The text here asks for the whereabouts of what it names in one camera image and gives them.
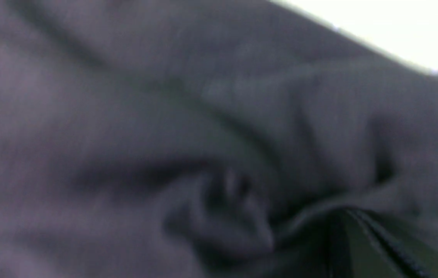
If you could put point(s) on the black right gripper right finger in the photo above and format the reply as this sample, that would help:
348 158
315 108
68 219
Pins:
415 258

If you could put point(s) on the dark gray long-sleeve shirt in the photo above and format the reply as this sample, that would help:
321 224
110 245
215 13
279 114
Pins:
200 139

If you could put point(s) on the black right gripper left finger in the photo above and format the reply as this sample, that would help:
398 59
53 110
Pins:
355 252

